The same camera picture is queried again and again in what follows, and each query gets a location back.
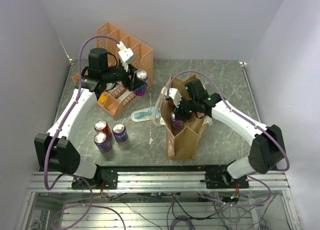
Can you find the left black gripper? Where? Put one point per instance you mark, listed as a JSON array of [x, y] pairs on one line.
[[135, 83]]

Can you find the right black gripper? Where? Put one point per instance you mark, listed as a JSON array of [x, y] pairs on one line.
[[179, 114]]

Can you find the purple fanta can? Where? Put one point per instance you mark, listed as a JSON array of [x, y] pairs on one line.
[[176, 121], [120, 132], [102, 141], [142, 80]]

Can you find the burlap canvas tote bag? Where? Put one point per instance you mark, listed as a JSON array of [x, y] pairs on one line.
[[181, 143]]

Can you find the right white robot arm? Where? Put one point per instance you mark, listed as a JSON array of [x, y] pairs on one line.
[[267, 146]]

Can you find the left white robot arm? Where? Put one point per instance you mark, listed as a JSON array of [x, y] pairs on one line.
[[54, 149]]

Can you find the orange plastic file organizer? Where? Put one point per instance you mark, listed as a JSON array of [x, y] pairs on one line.
[[103, 75]]

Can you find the blue correction tape package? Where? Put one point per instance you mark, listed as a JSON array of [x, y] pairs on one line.
[[142, 115]]

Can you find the red cola can back left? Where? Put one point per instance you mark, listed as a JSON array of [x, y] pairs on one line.
[[102, 126]]

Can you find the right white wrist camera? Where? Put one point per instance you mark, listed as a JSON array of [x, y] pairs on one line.
[[174, 95]]

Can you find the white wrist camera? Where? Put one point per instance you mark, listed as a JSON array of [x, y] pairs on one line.
[[126, 55], [174, 95]]

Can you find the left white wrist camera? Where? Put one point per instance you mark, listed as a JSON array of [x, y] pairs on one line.
[[126, 55]]

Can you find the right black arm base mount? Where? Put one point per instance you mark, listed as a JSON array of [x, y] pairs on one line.
[[218, 180]]

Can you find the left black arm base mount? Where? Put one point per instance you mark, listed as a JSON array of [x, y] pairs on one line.
[[106, 179]]

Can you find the aluminium frame rail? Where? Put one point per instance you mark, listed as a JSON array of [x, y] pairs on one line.
[[152, 182]]

